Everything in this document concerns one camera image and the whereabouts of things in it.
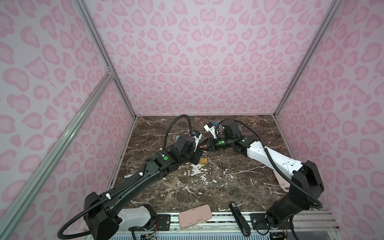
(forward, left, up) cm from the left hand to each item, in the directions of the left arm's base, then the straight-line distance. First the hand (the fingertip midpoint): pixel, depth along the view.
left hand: (200, 148), depth 74 cm
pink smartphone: (-26, +3, -22) cm, 34 cm away
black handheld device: (-29, -19, -19) cm, 39 cm away
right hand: (0, 0, +1) cm, 1 cm away
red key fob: (0, 0, +1) cm, 1 cm away
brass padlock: (+4, -2, -22) cm, 22 cm away
